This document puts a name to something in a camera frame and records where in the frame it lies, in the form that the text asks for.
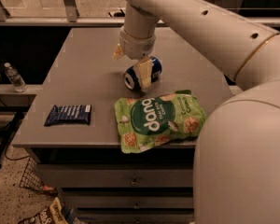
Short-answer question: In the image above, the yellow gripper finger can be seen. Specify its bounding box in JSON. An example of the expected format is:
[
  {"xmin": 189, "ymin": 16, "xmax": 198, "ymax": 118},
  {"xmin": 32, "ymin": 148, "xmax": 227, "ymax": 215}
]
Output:
[
  {"xmin": 112, "ymin": 44, "xmax": 124, "ymax": 60},
  {"xmin": 135, "ymin": 57, "xmax": 153, "ymax": 91}
]

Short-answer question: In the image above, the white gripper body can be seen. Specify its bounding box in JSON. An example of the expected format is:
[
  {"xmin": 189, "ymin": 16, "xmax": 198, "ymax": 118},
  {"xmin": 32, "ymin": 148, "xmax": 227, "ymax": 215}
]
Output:
[{"xmin": 119, "ymin": 27, "xmax": 156, "ymax": 60}]

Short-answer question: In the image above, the blue pepsi can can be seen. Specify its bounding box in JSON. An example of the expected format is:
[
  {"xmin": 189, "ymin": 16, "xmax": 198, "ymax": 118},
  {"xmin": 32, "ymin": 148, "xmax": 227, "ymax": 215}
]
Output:
[{"xmin": 124, "ymin": 57, "xmax": 162, "ymax": 91}]

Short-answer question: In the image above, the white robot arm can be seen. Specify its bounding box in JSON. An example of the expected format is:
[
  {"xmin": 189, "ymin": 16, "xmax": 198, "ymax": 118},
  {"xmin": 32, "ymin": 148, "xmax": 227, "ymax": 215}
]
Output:
[{"xmin": 119, "ymin": 0, "xmax": 280, "ymax": 224}]

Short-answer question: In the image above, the green dang chips bag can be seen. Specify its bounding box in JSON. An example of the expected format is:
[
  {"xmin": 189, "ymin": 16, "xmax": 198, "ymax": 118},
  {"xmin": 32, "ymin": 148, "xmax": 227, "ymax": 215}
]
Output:
[{"xmin": 114, "ymin": 90, "xmax": 206, "ymax": 154}]

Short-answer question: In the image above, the dark blue snack bar wrapper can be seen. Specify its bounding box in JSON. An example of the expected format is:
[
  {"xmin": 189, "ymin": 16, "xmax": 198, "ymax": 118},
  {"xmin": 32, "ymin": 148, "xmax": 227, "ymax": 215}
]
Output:
[{"xmin": 44, "ymin": 105, "xmax": 91, "ymax": 127}]

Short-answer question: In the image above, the grey drawer cabinet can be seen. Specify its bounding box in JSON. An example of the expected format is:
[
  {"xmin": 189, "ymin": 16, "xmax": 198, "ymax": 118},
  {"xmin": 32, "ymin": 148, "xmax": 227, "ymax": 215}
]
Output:
[{"xmin": 11, "ymin": 27, "xmax": 234, "ymax": 224}]

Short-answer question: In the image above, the clear plastic water bottle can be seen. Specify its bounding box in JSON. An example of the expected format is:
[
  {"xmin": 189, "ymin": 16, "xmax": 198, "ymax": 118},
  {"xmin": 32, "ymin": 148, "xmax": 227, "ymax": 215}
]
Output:
[{"xmin": 4, "ymin": 63, "xmax": 27, "ymax": 92}]

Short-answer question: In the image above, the top drawer knob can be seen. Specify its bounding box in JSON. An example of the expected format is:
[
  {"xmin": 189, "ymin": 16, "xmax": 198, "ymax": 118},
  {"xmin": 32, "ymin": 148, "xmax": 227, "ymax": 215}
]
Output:
[{"xmin": 131, "ymin": 179, "xmax": 139, "ymax": 187}]

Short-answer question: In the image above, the drawer knob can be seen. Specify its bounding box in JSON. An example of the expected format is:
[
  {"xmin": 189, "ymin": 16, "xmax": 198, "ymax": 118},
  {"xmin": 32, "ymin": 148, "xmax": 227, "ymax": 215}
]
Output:
[
  {"xmin": 133, "ymin": 203, "xmax": 141, "ymax": 210},
  {"xmin": 131, "ymin": 179, "xmax": 139, "ymax": 187}
]

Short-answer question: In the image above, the middle drawer knob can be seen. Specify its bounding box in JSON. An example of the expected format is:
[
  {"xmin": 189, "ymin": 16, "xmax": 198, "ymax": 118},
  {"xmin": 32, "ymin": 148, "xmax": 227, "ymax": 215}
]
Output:
[{"xmin": 133, "ymin": 203, "xmax": 141, "ymax": 210}]

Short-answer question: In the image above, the black stand leg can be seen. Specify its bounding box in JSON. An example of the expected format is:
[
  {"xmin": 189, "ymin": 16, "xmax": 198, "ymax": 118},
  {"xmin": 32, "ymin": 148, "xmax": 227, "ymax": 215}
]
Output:
[{"xmin": 0, "ymin": 112, "xmax": 23, "ymax": 169}]

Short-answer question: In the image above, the brown snack bag on floor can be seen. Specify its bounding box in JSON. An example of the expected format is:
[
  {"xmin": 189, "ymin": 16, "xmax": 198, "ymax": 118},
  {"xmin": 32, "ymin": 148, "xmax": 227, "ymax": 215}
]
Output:
[{"xmin": 18, "ymin": 198, "xmax": 68, "ymax": 224}]

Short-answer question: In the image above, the wire mesh basket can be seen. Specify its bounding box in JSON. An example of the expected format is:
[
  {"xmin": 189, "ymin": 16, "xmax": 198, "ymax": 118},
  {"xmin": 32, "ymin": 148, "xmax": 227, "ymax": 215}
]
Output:
[{"xmin": 20, "ymin": 158, "xmax": 58, "ymax": 195}]

